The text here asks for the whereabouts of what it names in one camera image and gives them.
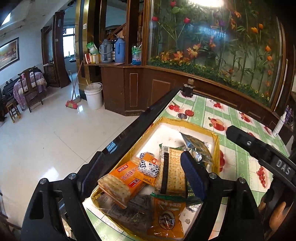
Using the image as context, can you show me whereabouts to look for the silver black foil bag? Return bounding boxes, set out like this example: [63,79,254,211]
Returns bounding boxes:
[181,133,213,163]

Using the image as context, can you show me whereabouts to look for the orange cracker pack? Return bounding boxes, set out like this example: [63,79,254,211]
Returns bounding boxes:
[98,157,145,209]

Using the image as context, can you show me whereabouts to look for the small blue white candy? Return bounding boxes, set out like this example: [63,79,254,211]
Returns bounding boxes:
[138,160,159,178]

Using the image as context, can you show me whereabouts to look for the orange sunflower seed bag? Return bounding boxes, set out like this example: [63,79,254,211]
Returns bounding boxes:
[147,197,186,238]

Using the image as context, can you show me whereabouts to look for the clear plastic snack bag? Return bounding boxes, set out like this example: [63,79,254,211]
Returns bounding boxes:
[96,193,152,232]

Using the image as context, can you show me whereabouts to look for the green cracker bag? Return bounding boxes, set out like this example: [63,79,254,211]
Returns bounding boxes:
[186,181,203,213]

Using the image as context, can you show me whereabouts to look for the orange snack packet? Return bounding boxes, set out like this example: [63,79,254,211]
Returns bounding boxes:
[132,152,160,187]

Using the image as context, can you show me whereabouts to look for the right human hand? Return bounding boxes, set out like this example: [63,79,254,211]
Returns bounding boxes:
[258,196,290,232]

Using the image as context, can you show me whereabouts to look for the white spray bottle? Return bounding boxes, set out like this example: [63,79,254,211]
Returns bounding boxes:
[273,111,287,137]

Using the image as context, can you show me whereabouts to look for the purple bottles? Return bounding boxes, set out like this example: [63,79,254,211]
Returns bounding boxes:
[285,106,292,124]

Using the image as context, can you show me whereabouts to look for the yellow cardboard box tray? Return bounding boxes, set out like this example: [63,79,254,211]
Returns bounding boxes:
[91,118,220,240]

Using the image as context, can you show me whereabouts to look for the red broom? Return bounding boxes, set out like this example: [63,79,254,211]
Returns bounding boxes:
[65,60,84,109]

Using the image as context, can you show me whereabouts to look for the white plastic bucket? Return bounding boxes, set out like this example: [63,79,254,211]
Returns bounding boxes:
[84,82,103,110]

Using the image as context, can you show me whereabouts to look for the small dark jar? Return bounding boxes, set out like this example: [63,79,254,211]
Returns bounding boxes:
[182,78,194,97]

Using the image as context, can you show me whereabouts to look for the small wooden stool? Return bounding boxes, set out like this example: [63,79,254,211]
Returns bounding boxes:
[6,100,21,123]

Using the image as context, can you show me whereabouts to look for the flower aquarium display cabinet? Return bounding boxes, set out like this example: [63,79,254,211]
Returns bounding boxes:
[147,1,285,106]

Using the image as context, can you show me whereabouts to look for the wooden chair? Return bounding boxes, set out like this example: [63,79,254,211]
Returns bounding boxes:
[18,66,43,113]

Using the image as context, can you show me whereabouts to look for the green white bag on shelf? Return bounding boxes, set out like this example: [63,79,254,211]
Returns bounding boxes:
[86,42,99,55]

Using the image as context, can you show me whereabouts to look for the blue thermos jug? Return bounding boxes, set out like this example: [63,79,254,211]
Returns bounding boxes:
[115,38,125,63]

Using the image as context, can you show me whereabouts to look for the grey thermos jug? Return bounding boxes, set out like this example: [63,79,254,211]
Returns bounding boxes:
[99,39,112,63]

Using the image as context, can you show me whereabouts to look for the plastic bag with bottle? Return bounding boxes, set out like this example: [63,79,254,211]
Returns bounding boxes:
[132,45,142,65]

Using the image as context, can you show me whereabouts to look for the framed landscape painting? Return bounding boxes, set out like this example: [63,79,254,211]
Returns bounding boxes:
[0,38,20,70]

